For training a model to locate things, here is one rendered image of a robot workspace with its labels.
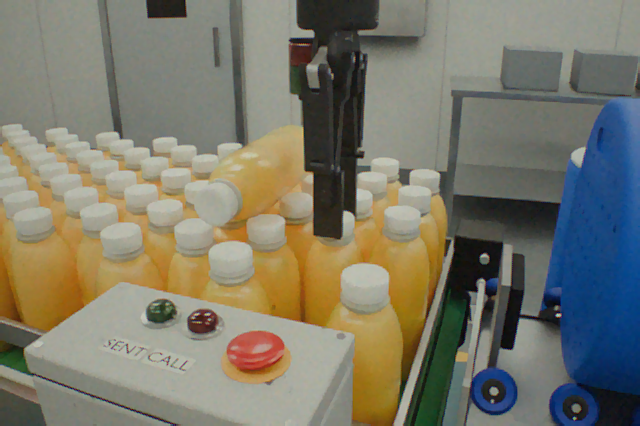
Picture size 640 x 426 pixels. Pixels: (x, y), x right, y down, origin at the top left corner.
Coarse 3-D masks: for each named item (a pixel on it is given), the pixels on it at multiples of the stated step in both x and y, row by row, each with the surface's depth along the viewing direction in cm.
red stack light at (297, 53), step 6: (288, 48) 89; (294, 48) 87; (300, 48) 87; (306, 48) 87; (288, 54) 90; (294, 54) 88; (300, 54) 87; (306, 54) 87; (288, 60) 90; (294, 60) 88; (300, 60) 88; (306, 60) 88; (294, 66) 89
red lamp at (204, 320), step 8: (192, 312) 34; (200, 312) 34; (208, 312) 34; (192, 320) 33; (200, 320) 33; (208, 320) 34; (216, 320) 34; (192, 328) 33; (200, 328) 33; (208, 328) 33
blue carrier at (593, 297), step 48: (624, 144) 39; (576, 192) 60; (624, 192) 37; (576, 240) 55; (624, 240) 36; (576, 288) 51; (624, 288) 36; (576, 336) 47; (624, 336) 37; (624, 384) 41
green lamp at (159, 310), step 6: (156, 300) 35; (162, 300) 35; (168, 300) 36; (150, 306) 35; (156, 306) 35; (162, 306) 35; (168, 306) 35; (174, 306) 35; (150, 312) 34; (156, 312) 34; (162, 312) 34; (168, 312) 35; (174, 312) 35; (150, 318) 34; (156, 318) 34; (162, 318) 34; (168, 318) 35
